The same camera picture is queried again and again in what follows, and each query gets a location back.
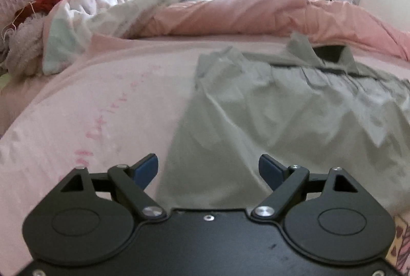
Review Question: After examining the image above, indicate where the pink cartoon bed sheet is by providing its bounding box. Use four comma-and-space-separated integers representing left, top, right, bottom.
1, 37, 409, 275

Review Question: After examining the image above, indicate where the dark red garment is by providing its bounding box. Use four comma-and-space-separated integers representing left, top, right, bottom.
14, 0, 62, 25

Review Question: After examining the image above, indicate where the lilac fluffy garment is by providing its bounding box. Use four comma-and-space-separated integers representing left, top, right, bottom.
1, 13, 46, 78

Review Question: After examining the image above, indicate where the light green pillow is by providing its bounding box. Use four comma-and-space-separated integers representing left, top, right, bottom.
0, 73, 12, 90

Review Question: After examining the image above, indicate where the white pastel patterned quilt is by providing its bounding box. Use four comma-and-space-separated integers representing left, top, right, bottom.
42, 0, 201, 76

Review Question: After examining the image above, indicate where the pink duvet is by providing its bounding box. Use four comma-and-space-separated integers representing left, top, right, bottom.
129, 0, 409, 60

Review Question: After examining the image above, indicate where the grey jacket with black lining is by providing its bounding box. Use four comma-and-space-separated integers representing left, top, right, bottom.
156, 34, 409, 214

